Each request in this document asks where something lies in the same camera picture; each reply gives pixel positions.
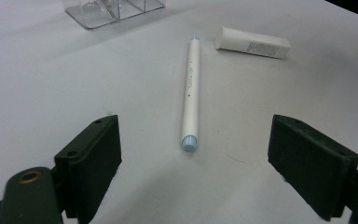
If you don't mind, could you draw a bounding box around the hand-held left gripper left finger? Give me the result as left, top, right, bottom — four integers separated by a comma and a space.
53, 114, 123, 224

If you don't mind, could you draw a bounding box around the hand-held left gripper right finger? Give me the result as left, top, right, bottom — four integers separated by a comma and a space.
267, 113, 358, 222

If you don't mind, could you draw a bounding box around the clear acrylic organizer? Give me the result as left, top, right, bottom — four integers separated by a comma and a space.
62, 0, 166, 31

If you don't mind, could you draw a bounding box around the white pen with blue ends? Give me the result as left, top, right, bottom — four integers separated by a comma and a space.
180, 36, 201, 153

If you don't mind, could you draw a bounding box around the small white box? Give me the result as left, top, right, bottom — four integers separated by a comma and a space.
214, 25, 292, 60

